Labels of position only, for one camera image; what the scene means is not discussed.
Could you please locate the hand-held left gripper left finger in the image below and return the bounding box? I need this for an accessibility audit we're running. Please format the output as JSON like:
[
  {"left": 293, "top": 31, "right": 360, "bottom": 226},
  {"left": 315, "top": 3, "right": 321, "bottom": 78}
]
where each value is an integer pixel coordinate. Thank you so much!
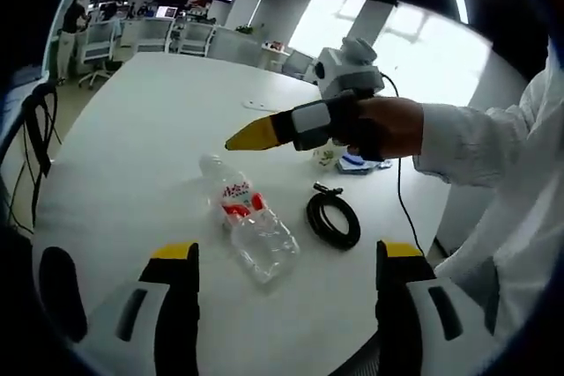
[{"left": 85, "top": 241, "right": 202, "bottom": 376}]

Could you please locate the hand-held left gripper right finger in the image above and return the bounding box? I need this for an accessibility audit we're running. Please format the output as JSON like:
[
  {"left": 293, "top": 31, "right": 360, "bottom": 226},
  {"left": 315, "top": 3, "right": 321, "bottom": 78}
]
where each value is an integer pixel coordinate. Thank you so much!
[{"left": 375, "top": 239, "right": 501, "bottom": 376}]

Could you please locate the paper cup green print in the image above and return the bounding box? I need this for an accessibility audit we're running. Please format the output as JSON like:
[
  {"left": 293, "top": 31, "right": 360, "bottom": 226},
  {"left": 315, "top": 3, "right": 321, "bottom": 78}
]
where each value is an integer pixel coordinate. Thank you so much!
[{"left": 310, "top": 145, "right": 341, "bottom": 170}]

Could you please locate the clear bag with blue pad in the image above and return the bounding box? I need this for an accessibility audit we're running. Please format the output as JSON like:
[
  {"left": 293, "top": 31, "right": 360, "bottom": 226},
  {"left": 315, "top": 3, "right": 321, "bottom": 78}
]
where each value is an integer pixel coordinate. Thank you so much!
[{"left": 336, "top": 150, "right": 394, "bottom": 175}]

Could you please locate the clear plastic bottle red label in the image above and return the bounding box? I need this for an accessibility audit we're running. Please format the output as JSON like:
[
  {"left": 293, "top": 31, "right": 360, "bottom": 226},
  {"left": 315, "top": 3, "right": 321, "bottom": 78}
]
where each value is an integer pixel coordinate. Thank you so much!
[{"left": 197, "top": 151, "right": 302, "bottom": 286}]

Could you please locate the person's right hand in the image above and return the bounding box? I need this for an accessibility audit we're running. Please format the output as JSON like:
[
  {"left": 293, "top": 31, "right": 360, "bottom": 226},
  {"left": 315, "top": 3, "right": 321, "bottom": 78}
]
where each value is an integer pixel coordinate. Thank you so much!
[{"left": 353, "top": 95, "right": 427, "bottom": 161}]

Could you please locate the black chair armrest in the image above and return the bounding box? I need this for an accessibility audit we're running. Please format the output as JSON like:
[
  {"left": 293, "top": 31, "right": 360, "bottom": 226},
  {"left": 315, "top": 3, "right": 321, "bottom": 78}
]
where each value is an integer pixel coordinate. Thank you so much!
[{"left": 38, "top": 247, "right": 88, "bottom": 344}]

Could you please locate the white office chair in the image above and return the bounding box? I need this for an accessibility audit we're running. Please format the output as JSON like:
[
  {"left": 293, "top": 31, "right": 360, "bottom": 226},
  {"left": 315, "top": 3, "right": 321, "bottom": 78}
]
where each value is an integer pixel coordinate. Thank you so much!
[
  {"left": 178, "top": 23, "right": 217, "bottom": 58},
  {"left": 78, "top": 23, "right": 118, "bottom": 86}
]

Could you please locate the person in white coat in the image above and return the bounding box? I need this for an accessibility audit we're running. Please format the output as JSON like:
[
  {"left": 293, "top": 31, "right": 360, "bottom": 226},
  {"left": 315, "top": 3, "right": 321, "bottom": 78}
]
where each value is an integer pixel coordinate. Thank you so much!
[{"left": 434, "top": 36, "right": 564, "bottom": 346}]

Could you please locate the white table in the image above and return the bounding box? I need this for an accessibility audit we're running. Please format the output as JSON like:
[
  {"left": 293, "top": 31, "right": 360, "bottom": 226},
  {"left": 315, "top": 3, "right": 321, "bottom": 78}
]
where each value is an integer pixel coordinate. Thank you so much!
[{"left": 30, "top": 50, "right": 455, "bottom": 376}]

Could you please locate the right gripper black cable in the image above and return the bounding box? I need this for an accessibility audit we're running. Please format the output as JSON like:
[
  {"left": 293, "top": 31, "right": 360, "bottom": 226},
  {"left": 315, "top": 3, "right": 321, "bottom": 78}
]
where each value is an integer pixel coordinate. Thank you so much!
[{"left": 379, "top": 72, "right": 427, "bottom": 256}]

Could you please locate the black stand with cables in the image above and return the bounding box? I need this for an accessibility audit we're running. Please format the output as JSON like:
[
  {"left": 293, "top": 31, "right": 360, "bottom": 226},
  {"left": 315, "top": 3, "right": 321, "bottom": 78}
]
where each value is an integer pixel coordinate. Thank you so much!
[{"left": 7, "top": 82, "right": 63, "bottom": 236}]

